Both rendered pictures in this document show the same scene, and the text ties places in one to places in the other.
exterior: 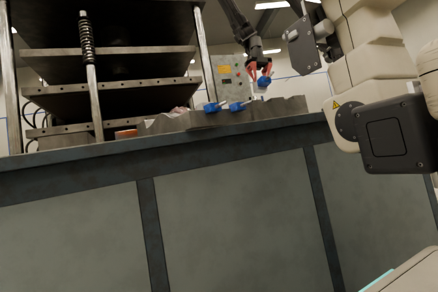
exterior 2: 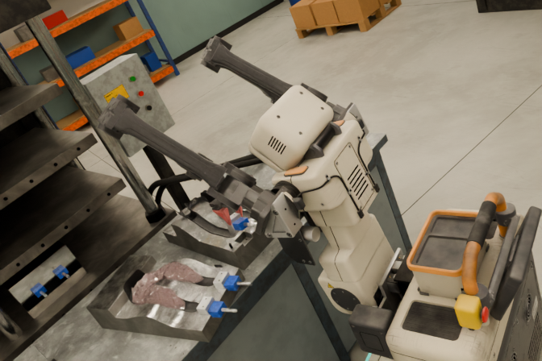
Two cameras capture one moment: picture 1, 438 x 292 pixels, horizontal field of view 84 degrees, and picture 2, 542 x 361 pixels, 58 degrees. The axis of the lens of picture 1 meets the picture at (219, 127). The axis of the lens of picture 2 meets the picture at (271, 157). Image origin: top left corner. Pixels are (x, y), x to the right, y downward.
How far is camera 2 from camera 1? 1.26 m
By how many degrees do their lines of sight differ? 36
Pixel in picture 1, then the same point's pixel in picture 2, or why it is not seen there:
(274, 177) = (275, 308)
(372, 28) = (352, 240)
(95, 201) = not seen: outside the picture
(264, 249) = not seen: outside the picture
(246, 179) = (253, 329)
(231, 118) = (230, 296)
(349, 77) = (339, 275)
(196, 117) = (208, 329)
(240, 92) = (153, 120)
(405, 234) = not seen: hidden behind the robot
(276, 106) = (257, 239)
